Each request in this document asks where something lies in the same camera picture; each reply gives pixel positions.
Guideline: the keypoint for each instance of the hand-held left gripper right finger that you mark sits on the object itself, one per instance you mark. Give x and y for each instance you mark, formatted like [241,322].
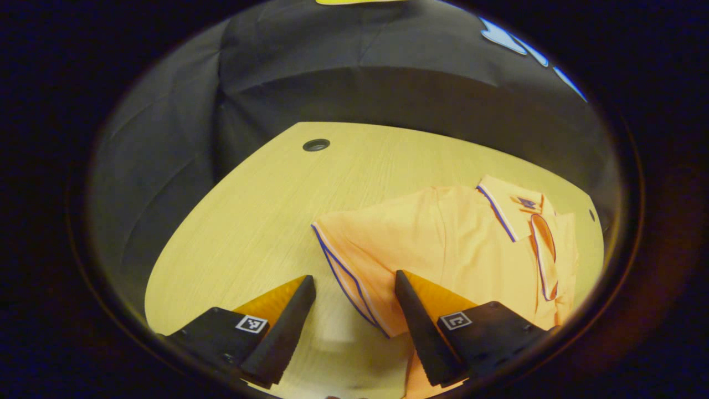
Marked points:
[421,332]

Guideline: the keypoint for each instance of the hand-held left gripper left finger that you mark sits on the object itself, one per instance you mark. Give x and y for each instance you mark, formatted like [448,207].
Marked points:
[285,332]

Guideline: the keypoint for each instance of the orange T-shirt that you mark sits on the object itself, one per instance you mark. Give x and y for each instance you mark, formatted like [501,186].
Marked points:
[443,244]

